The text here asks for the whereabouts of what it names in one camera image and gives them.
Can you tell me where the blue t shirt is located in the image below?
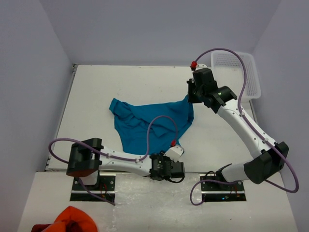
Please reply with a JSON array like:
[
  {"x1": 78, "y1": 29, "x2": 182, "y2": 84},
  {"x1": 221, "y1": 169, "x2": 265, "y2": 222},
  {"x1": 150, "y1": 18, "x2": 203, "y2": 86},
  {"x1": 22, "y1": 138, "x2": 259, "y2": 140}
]
[{"x1": 109, "y1": 96, "x2": 194, "y2": 155}]

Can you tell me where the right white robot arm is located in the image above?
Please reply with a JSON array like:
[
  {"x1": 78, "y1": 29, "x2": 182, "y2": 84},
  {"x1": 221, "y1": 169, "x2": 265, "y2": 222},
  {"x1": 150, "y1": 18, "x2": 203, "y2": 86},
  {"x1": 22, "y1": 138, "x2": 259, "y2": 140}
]
[{"x1": 187, "y1": 68, "x2": 289, "y2": 190}]

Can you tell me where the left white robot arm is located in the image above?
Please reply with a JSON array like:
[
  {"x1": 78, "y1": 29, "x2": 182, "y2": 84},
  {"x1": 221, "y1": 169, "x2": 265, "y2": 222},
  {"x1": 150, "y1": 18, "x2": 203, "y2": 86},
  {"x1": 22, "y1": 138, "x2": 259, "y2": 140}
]
[{"x1": 66, "y1": 138, "x2": 185, "y2": 190}]

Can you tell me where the white plastic basket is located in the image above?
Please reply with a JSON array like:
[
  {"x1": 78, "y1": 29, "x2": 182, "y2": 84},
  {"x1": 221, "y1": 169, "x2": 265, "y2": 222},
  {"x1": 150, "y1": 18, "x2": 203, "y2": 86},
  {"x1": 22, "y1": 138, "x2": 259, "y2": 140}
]
[{"x1": 211, "y1": 50, "x2": 261, "y2": 102}]

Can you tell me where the orange t shirt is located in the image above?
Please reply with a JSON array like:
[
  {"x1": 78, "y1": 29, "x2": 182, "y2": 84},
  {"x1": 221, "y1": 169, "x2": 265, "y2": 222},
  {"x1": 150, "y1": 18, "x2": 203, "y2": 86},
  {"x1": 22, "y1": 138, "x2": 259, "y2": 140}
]
[{"x1": 47, "y1": 206, "x2": 98, "y2": 232}]

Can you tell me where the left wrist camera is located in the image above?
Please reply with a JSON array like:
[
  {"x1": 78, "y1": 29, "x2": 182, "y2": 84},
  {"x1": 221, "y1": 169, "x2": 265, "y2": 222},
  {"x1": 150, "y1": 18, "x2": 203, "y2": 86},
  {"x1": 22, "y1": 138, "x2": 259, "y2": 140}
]
[{"x1": 164, "y1": 145, "x2": 184, "y2": 161}]

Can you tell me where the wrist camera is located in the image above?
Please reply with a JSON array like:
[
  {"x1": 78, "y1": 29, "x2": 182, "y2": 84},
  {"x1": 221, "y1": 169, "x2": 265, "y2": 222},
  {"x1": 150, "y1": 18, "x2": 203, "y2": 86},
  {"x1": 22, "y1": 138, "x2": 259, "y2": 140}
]
[
  {"x1": 190, "y1": 60, "x2": 208, "y2": 71},
  {"x1": 164, "y1": 145, "x2": 184, "y2": 161}
]

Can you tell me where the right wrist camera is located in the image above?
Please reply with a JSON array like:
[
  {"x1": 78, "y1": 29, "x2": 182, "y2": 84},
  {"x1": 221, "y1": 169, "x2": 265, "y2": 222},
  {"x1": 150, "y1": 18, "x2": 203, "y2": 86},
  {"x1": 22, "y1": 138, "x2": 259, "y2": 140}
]
[{"x1": 190, "y1": 60, "x2": 208, "y2": 71}]

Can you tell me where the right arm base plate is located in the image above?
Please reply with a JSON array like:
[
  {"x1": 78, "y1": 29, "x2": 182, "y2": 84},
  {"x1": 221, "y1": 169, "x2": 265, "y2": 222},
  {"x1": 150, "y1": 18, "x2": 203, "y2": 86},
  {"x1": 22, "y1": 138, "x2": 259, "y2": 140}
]
[{"x1": 200, "y1": 181, "x2": 247, "y2": 203}]

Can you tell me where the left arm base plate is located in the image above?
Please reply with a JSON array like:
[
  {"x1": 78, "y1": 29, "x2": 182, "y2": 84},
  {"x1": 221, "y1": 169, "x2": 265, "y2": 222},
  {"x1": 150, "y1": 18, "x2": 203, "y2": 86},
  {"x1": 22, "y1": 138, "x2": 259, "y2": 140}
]
[{"x1": 70, "y1": 173, "x2": 116, "y2": 203}]

